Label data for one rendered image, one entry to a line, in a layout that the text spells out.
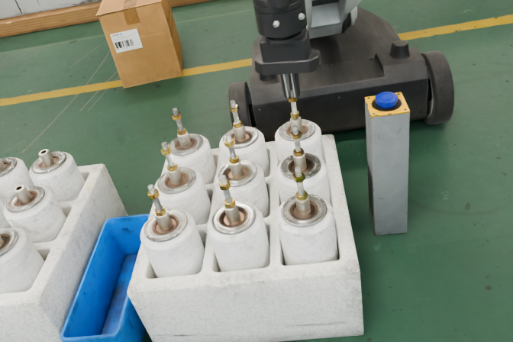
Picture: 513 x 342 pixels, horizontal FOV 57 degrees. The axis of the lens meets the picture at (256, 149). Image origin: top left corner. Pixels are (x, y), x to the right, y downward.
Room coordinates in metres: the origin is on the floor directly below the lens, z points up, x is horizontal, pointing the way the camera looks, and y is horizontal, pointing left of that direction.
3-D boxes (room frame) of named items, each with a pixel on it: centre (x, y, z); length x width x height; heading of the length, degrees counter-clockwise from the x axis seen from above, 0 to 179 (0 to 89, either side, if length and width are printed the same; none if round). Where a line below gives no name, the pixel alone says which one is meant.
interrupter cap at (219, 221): (0.58, 0.06, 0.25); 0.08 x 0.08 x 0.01
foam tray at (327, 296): (0.70, 0.04, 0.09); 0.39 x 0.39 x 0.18; 82
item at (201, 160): (0.83, 0.14, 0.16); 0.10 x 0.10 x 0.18
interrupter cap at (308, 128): (0.80, -0.09, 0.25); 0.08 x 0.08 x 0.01
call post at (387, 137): (0.73, -0.25, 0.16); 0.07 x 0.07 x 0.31; 82
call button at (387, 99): (0.73, -0.25, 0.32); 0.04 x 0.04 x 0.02
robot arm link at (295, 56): (0.79, -0.09, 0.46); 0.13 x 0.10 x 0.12; 71
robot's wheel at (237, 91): (1.14, 0.02, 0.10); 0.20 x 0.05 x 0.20; 174
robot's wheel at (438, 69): (1.09, -0.51, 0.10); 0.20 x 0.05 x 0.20; 174
